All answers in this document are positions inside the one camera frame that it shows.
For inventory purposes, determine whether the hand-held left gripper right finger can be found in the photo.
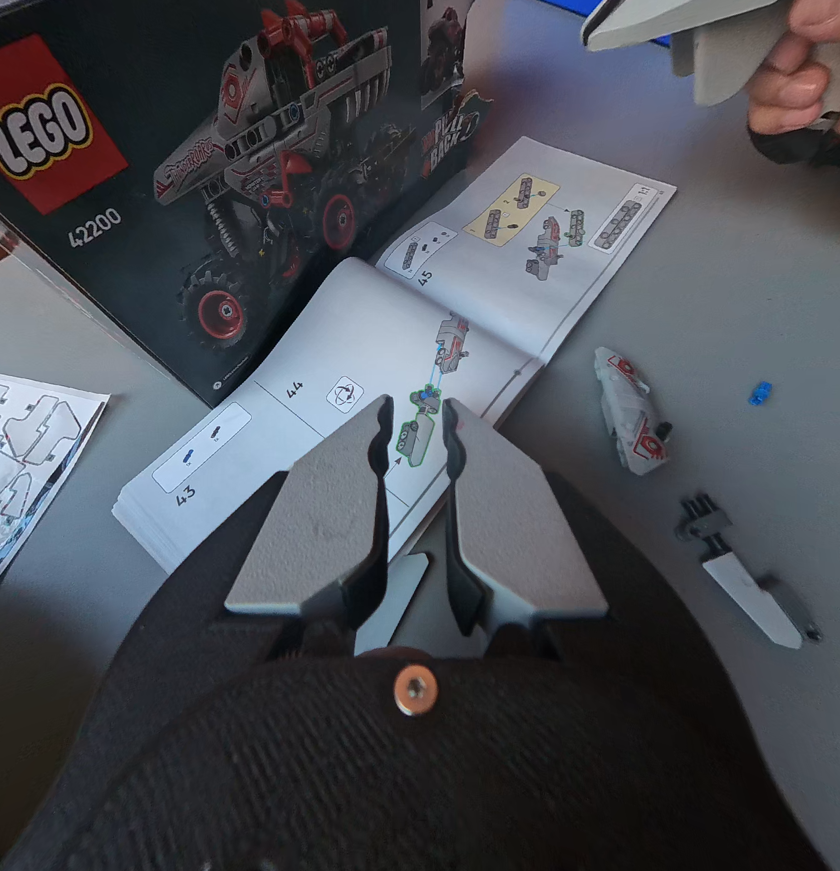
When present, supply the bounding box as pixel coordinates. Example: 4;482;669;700
443;399;611;656

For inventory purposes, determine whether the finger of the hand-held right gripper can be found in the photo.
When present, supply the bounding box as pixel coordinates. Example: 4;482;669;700
582;0;780;53

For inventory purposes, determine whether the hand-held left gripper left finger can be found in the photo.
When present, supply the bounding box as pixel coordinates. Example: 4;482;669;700
224;393;395;634

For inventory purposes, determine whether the long grey lego beam assembly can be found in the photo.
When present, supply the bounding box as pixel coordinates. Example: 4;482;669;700
355;551;434;656

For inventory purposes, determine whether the grey red-printed lego panel assembly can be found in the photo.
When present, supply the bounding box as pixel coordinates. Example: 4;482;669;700
593;346;673;476

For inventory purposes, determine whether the small grey lego axle assembly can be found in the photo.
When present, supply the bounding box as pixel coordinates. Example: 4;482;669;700
675;493;824;651

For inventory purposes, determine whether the open lego instruction booklet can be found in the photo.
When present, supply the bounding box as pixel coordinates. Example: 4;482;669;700
112;136;678;576

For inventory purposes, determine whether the black lego set box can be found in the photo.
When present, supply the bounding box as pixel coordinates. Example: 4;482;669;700
0;0;497;409

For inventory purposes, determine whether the person's right hand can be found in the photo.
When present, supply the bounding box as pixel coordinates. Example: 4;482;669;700
747;0;840;137

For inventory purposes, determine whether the white sticker sheet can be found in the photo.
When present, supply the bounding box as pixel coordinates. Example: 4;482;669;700
0;371;111;593

